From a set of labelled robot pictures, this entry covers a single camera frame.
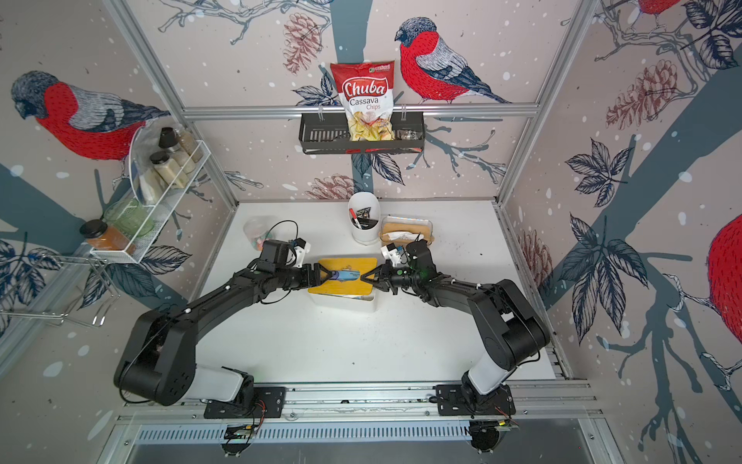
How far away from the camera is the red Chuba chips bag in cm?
81

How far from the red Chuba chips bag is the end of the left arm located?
0.43 meters

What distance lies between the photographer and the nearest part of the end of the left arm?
2.52 feet
